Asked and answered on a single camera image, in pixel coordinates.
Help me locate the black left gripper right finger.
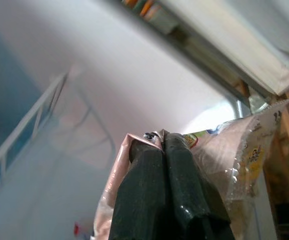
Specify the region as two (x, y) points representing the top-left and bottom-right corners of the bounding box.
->
(162, 132), (236, 240)

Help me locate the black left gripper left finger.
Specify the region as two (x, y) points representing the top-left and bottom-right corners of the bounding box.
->
(109, 141), (167, 240)

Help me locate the clear plastic snack bag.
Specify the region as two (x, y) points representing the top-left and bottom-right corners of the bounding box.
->
(91, 96), (289, 240)

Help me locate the silver mini fridge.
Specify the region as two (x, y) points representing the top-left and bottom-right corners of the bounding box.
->
(0, 0), (268, 240)

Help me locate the white fridge door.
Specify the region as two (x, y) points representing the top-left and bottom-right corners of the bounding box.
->
(104, 0), (289, 96)

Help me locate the white wire fridge shelf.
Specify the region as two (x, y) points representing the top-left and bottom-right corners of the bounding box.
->
(0, 72), (117, 198)

